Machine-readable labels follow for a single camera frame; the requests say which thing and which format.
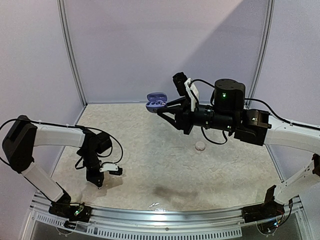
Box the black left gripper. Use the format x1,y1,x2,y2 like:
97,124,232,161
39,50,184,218
80,149,104,188

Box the blue-grey earbud charging case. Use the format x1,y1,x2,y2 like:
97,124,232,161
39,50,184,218
145,92,168,113

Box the pink white earbud charging case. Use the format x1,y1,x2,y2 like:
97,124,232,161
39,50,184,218
195,141,206,151

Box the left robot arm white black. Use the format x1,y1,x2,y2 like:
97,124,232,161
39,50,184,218
0,115,113,222

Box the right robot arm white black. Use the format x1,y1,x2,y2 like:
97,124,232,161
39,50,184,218
157,78,320,218

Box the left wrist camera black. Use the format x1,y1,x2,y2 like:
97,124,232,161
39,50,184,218
99,162,123,176

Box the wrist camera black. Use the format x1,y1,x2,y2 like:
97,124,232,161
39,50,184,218
172,72,199,112
99,162,123,176

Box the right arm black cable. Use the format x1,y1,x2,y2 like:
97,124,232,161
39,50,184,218
201,127,228,145

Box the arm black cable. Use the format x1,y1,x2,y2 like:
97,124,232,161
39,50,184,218
201,127,228,145
74,127,124,171

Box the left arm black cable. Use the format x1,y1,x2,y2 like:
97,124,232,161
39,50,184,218
74,127,124,171

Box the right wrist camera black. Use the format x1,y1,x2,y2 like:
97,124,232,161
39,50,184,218
172,72,199,112

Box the aluminium corner post right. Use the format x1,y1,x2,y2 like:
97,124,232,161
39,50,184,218
247,0,275,99

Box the aluminium front rail base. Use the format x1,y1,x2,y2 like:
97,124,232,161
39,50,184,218
21,193,312,240

